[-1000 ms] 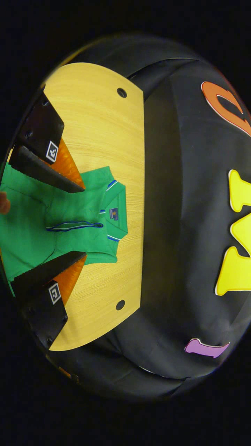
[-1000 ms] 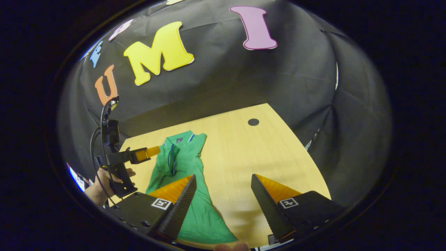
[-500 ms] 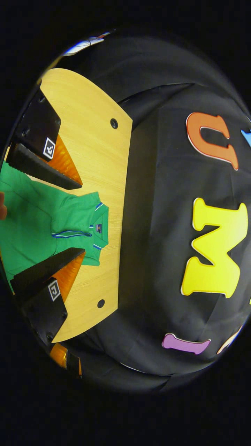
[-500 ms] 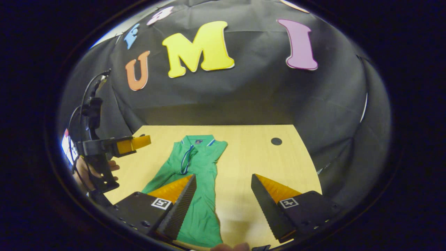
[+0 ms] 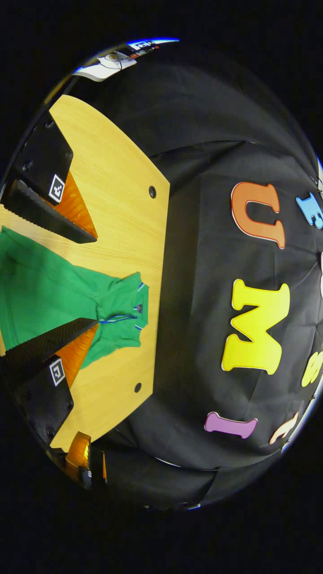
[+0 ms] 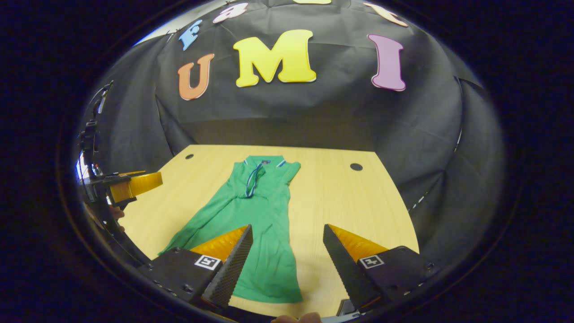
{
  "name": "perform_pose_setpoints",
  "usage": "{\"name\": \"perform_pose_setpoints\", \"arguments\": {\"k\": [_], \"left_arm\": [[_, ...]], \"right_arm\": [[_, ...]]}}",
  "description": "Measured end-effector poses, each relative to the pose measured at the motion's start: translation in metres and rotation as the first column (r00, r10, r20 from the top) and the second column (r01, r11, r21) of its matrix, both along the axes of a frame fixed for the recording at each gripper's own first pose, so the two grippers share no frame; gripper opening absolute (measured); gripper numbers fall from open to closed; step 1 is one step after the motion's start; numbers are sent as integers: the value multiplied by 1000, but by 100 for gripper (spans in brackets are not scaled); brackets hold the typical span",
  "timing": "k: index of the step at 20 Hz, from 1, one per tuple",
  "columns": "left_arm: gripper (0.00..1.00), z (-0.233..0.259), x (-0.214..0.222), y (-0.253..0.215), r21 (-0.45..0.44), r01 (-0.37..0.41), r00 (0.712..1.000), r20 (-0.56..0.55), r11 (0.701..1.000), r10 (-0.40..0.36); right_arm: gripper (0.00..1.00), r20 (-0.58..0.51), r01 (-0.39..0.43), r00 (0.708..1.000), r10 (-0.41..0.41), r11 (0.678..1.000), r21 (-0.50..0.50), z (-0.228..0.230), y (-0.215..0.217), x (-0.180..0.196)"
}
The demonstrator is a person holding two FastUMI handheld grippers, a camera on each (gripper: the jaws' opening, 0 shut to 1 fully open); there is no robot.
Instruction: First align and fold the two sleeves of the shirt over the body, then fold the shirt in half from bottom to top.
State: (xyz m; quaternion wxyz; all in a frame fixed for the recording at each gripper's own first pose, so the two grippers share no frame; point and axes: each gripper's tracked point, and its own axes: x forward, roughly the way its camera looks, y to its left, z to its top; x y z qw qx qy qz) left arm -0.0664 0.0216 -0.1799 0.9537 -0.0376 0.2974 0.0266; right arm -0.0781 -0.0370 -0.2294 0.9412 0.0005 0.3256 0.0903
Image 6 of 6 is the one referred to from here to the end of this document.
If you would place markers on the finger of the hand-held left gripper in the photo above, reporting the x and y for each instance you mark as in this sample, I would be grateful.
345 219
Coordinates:
134 186

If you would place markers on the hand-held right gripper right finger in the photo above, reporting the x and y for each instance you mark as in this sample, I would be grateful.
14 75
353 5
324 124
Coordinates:
347 269

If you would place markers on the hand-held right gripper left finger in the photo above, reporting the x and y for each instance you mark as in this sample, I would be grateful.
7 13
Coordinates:
231 269

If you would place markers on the green T-shirt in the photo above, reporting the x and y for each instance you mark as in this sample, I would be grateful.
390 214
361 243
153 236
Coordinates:
264 224

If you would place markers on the black backdrop cloth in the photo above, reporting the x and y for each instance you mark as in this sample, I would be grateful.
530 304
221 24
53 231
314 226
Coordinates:
323 107

